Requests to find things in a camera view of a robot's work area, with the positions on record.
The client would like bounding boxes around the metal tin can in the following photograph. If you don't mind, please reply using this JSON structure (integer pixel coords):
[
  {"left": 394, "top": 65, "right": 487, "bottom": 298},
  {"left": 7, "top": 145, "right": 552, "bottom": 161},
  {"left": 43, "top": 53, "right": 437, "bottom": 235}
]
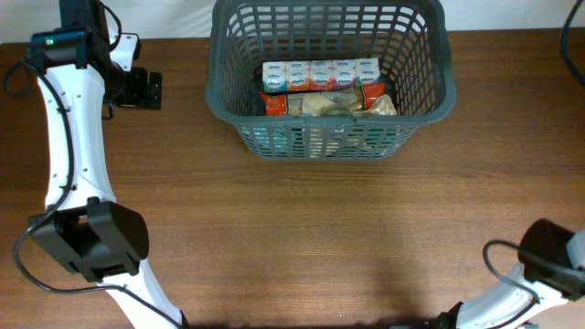
[{"left": 323, "top": 105, "right": 353, "bottom": 117}]

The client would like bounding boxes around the green lid jar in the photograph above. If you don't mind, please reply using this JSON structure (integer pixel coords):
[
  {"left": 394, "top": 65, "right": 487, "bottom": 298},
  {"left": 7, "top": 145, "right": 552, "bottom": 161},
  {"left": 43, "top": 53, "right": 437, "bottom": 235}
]
[{"left": 364, "top": 128, "right": 396, "bottom": 148}]

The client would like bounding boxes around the grey plastic basket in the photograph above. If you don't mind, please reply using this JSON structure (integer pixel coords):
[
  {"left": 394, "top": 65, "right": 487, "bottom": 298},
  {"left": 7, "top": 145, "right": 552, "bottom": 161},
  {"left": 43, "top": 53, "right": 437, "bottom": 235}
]
[{"left": 206, "top": 0, "right": 456, "bottom": 160}]

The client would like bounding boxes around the Kleenex tissue multipack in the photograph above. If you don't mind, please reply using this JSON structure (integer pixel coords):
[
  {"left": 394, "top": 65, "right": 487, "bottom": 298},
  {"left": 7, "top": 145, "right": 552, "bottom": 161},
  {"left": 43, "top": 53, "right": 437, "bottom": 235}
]
[{"left": 261, "top": 58, "right": 381, "bottom": 94}]

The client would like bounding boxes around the teal wet wipes packet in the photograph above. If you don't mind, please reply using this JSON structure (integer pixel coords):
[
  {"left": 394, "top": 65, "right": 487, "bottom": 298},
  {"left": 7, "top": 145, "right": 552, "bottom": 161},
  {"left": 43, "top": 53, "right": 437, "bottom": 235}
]
[{"left": 239, "top": 126, "right": 289, "bottom": 156}]

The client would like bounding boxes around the orange pasta packet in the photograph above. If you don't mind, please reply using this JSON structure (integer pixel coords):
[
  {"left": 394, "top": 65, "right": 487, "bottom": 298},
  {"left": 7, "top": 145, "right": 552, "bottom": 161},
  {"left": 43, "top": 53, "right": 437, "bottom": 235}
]
[{"left": 261, "top": 83, "right": 391, "bottom": 117}]

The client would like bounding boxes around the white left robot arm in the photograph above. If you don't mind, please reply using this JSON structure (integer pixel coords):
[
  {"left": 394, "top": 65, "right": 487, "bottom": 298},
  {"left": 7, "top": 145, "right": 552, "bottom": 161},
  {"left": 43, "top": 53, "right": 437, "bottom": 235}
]
[{"left": 25, "top": 0, "right": 187, "bottom": 328}]

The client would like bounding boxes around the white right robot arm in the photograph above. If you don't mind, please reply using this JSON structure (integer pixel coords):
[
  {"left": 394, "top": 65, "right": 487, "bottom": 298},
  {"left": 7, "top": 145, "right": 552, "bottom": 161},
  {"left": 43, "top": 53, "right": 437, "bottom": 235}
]
[{"left": 431, "top": 218, "right": 584, "bottom": 329}]

